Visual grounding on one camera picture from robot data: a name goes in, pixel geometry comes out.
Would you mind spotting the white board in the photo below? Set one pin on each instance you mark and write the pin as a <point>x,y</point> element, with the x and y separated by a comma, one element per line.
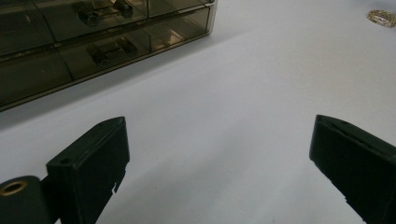
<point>233,93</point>

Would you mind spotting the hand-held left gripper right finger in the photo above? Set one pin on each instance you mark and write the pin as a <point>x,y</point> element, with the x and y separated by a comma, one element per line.
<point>358,168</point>

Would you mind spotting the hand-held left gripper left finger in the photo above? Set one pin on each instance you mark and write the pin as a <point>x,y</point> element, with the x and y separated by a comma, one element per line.
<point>90,174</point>

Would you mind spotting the smoky transparent drawer box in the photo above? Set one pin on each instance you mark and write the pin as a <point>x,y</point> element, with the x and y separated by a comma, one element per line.
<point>212,17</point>

